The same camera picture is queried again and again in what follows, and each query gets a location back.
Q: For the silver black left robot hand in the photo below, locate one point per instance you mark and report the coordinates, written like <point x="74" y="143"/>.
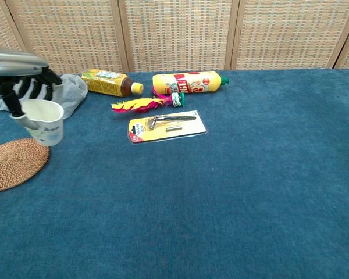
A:
<point x="14" y="62"/>

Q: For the white paper cup floral print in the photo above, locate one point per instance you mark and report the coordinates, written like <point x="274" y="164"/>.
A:
<point x="51" y="128"/>

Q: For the round brown woven coaster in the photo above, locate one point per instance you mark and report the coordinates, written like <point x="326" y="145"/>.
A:
<point x="14" y="165"/>

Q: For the translucent white plastic bag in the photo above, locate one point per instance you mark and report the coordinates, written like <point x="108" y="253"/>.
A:
<point x="74" y="91"/>

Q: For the yellow label tea bottle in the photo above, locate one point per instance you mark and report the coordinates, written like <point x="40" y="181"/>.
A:
<point x="107" y="82"/>

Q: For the pink yellow feather shuttlecock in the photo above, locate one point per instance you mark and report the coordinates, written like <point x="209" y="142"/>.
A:
<point x="142" y="104"/>

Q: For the packaged metal tool yellow card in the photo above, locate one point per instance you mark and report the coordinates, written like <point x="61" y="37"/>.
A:
<point x="168" y="126"/>

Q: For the yellow bottle green cap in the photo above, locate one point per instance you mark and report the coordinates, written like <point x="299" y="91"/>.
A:
<point x="186" y="82"/>

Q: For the blue table cloth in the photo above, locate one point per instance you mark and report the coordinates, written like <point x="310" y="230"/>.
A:
<point x="192" y="209"/>

